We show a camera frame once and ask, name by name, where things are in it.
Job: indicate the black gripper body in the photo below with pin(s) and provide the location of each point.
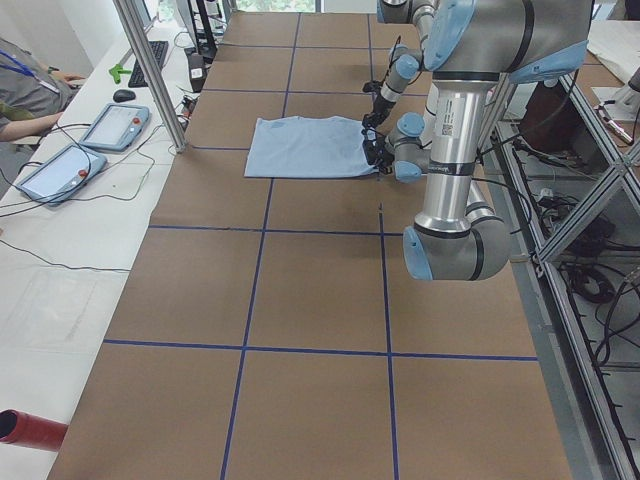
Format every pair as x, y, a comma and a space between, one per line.
376, 151
379, 106

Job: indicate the light blue t-shirt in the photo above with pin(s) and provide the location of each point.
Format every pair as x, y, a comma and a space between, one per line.
307, 148

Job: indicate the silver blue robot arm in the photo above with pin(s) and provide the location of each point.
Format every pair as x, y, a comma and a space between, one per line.
404, 64
467, 46

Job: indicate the black computer mouse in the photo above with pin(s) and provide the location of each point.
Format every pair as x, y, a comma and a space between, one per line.
123, 95

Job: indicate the upper teach pendant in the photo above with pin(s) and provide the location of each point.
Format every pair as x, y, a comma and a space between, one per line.
116, 127

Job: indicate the teach pendant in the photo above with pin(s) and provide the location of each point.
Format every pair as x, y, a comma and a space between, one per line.
116, 127
60, 177

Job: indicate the green plastic tool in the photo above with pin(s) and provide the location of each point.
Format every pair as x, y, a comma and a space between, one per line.
117, 71

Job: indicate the lower teach pendant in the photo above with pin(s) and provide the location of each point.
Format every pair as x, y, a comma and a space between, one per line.
60, 177

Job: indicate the seated person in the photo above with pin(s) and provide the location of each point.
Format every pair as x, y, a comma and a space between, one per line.
34, 95

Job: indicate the red fire extinguisher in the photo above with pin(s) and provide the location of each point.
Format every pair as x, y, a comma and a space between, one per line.
26, 430

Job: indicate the aluminium glass enclosure frame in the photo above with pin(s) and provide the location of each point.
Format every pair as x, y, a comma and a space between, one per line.
564, 167

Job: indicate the aluminium frame post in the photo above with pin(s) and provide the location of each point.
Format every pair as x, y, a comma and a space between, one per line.
134, 30

